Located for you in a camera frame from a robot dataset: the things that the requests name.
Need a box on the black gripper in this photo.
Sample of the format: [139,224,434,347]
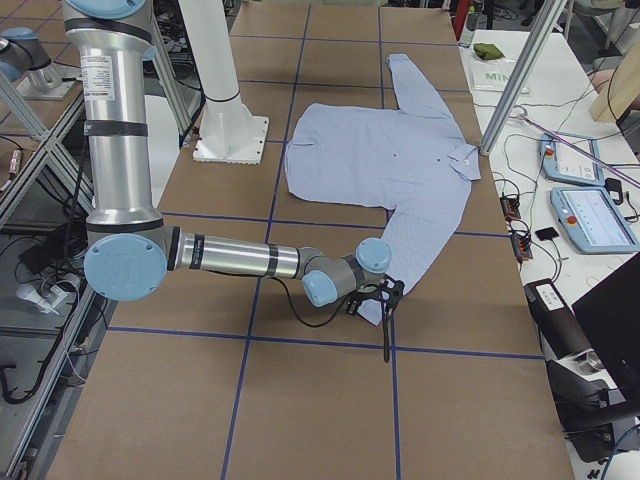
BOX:
[358,283,391,363]

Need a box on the light blue striped shirt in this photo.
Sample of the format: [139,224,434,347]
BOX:
[285,53,483,327]

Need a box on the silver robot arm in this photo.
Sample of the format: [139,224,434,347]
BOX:
[63,1,403,323]
[1,27,52,82]

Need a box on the lower teach pendant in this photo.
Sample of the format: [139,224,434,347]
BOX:
[549,186,639,254]

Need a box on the teach pendant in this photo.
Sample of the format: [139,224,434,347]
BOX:
[549,186,639,254]
[539,134,605,187]

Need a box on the upper teach pendant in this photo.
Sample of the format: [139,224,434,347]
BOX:
[539,134,605,187]

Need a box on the clear bag with green print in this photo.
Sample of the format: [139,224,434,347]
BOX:
[459,47,516,92]

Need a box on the green cloth pouch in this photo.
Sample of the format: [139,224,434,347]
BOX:
[473,43,505,61]

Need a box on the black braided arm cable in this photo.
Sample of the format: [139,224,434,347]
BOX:
[272,277,351,329]

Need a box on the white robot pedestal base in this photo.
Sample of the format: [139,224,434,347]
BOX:
[179,0,269,164]

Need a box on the aluminium frame post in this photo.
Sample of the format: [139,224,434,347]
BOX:
[479,0,566,155]

